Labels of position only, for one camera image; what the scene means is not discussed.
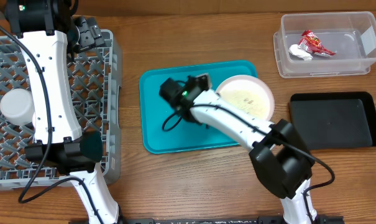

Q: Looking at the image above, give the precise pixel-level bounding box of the white plate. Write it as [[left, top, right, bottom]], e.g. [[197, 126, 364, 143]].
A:
[[216, 75, 275, 121]]

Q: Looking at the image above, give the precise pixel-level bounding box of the grey bowl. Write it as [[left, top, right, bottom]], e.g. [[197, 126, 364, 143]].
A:
[[0, 88, 35, 126]]

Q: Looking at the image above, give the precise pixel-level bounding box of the white napkin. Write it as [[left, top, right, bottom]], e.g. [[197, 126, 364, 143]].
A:
[[288, 44, 313, 61]]

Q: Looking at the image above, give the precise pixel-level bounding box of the red foil wrapper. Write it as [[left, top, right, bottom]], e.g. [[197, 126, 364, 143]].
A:
[[298, 30, 335, 57]]

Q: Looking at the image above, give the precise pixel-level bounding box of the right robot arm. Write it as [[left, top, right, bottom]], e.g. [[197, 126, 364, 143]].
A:
[[159, 73, 317, 223]]

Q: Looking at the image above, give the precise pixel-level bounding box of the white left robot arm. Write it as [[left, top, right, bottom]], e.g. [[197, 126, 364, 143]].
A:
[[5, 0, 122, 223]]

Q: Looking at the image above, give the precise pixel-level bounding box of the grey dishwasher rack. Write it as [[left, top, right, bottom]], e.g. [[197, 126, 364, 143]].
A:
[[0, 29, 122, 191]]

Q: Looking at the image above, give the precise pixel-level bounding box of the teal serving tray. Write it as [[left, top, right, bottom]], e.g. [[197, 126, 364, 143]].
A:
[[139, 60, 257, 154]]

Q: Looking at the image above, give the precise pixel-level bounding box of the pink cup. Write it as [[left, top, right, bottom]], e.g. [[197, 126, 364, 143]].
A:
[[32, 113, 36, 128]]

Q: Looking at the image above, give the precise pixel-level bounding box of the black tray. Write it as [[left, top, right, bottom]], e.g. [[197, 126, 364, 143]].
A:
[[289, 91, 376, 150]]

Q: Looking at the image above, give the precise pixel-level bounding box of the clear plastic bin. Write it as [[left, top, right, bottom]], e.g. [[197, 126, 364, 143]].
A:
[[278, 11, 376, 65]]

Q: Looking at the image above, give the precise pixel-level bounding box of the white label on bin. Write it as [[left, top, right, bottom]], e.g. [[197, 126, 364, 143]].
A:
[[360, 26, 376, 55]]

